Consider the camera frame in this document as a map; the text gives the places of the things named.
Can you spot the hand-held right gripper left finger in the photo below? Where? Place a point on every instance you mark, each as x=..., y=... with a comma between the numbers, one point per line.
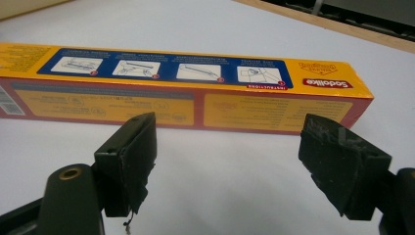
x=130, y=163

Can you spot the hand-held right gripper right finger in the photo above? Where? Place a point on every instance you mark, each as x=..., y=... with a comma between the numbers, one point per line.
x=342, y=163

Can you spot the long yellow and red box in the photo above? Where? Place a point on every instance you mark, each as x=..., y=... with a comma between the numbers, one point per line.
x=195, y=84

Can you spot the dark equipment behind table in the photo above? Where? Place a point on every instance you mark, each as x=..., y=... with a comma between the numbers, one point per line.
x=359, y=13

